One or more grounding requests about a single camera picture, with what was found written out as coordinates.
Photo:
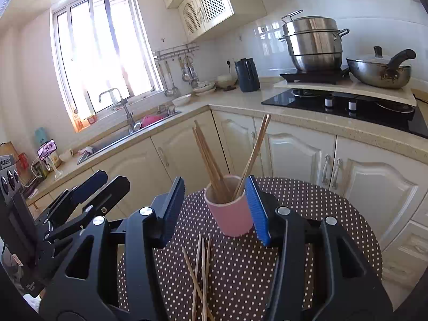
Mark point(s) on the black induction cooker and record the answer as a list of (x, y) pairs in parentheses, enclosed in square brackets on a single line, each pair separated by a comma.
[(323, 76)]

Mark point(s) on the brown polka dot tablecloth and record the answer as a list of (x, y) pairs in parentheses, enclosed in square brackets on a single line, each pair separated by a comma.
[(241, 269)]

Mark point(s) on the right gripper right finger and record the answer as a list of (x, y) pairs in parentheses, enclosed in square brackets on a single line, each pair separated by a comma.
[(321, 274)]

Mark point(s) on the dark blue electric kettle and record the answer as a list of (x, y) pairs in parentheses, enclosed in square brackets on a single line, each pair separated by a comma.
[(247, 75)]

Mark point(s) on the black gas stove top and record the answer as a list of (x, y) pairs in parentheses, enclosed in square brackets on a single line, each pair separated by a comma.
[(403, 117)]

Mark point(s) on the chrome sink faucet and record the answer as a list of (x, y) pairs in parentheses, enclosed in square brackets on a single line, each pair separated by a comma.
[(122, 103)]

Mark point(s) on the pink utensil cup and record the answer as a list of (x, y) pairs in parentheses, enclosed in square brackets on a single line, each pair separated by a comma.
[(234, 218)]

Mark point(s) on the steel wok black handle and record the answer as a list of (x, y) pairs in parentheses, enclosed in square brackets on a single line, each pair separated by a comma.
[(382, 71)]

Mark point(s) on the white bowl on counter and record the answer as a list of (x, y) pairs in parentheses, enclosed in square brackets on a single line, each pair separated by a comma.
[(182, 100)]

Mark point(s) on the stacked white dishes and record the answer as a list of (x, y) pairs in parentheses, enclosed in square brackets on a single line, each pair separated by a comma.
[(225, 82)]

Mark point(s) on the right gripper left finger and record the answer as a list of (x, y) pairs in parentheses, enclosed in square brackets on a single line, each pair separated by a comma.
[(110, 273)]

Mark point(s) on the wooden chopstick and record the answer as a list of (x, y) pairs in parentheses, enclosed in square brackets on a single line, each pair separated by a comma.
[(214, 167), (210, 160), (252, 157), (204, 287), (207, 257), (201, 294), (197, 263), (217, 190), (255, 155)]

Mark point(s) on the wall utensil rail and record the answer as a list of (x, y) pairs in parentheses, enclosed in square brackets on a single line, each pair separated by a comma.
[(173, 52)]

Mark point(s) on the cream lower kitchen cabinets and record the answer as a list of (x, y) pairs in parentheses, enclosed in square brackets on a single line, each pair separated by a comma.
[(388, 189)]

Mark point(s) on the cream upper cabinets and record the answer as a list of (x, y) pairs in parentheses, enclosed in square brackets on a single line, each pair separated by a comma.
[(208, 19)]

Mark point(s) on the kitchen window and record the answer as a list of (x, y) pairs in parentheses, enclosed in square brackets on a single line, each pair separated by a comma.
[(103, 56)]

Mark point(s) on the stainless steel steamer pot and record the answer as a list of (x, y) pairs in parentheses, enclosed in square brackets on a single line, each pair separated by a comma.
[(314, 42)]

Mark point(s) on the phone on stand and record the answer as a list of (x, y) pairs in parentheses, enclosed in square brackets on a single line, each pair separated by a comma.
[(45, 153)]

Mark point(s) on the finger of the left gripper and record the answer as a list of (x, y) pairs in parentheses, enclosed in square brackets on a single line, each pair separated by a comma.
[(99, 204), (69, 204)]

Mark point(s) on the stainless kitchen sink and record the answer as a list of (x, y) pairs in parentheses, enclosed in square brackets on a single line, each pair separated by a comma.
[(126, 132)]

